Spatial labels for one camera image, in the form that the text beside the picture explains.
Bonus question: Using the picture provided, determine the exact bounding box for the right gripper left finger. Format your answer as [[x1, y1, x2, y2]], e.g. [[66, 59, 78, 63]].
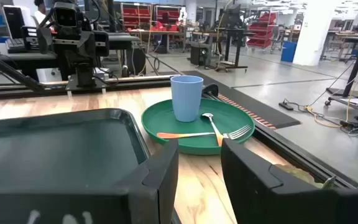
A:
[[0, 139, 180, 224]]

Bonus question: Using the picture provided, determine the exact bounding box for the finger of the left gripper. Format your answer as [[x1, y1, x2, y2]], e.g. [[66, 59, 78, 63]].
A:
[[36, 27, 53, 55], [93, 30, 110, 58]]

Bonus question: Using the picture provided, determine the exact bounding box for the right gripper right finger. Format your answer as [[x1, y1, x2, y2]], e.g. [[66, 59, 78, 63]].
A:
[[221, 138, 358, 224]]

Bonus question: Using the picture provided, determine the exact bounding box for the green plastic plate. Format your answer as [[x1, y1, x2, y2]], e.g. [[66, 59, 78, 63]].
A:
[[140, 98, 256, 156]]

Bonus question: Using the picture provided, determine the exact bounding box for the orange handled metal spoon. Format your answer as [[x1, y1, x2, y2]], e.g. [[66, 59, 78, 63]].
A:
[[201, 112, 226, 147]]

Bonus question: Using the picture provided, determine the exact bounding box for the light blue plastic cup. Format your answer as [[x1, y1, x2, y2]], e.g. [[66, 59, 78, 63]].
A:
[[170, 75, 204, 123]]

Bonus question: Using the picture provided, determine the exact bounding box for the orange handled metal fork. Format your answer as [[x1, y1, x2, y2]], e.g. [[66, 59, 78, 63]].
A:
[[156, 124, 253, 140]]

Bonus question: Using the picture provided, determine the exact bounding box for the dark green serving tray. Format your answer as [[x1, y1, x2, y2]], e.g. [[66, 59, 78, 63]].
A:
[[0, 108, 151, 200]]

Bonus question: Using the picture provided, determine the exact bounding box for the black side desk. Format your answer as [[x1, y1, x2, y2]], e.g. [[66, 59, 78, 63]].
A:
[[106, 32, 147, 77]]

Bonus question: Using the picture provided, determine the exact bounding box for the person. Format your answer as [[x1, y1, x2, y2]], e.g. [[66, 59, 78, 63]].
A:
[[33, 0, 56, 34]]

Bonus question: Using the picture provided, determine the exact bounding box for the black keyboard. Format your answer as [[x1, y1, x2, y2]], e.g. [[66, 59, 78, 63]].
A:
[[4, 37, 28, 54]]

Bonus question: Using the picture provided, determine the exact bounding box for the black office desk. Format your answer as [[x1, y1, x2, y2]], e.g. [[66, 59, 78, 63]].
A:
[[0, 42, 58, 82]]

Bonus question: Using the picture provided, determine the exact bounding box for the red bin shelf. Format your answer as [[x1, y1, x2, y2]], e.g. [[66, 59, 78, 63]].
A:
[[153, 4, 182, 32], [120, 2, 153, 31]]

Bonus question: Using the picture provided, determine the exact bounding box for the wooden workbench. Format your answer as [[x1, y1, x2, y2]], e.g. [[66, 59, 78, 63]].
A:
[[127, 28, 185, 54]]

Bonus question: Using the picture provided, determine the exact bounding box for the black floor mat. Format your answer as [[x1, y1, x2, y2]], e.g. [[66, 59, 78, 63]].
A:
[[181, 70, 302, 130]]

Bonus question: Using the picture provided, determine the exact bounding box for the lit black computer tower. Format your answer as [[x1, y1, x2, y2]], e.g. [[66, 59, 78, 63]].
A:
[[190, 41, 213, 67]]

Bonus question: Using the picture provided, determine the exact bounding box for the black power strip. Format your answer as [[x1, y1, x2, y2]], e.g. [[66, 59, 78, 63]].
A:
[[278, 101, 295, 111]]

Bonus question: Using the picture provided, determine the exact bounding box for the blue bin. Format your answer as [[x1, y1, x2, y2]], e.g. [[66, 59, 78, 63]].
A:
[[280, 40, 298, 63]]

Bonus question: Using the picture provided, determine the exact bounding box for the rolling red bin rack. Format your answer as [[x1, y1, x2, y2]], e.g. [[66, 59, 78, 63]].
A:
[[246, 11, 279, 50]]

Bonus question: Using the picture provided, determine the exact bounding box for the black rolling desk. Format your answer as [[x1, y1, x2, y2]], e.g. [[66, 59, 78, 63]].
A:
[[324, 34, 358, 121]]

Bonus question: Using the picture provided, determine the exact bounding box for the white pillar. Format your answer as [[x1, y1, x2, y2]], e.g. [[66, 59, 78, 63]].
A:
[[291, 0, 337, 67]]

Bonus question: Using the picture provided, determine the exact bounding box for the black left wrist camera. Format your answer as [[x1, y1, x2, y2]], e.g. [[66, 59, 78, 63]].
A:
[[53, 1, 78, 28]]

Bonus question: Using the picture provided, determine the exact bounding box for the black diagonal frame strut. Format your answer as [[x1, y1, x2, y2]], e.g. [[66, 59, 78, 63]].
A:
[[0, 48, 48, 93]]

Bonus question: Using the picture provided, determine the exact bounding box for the black aluminium table frame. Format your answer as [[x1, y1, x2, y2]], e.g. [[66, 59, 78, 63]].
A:
[[0, 73, 358, 189]]

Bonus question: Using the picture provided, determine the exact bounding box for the yellow cable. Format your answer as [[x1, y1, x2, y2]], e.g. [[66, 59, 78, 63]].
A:
[[303, 105, 344, 129]]

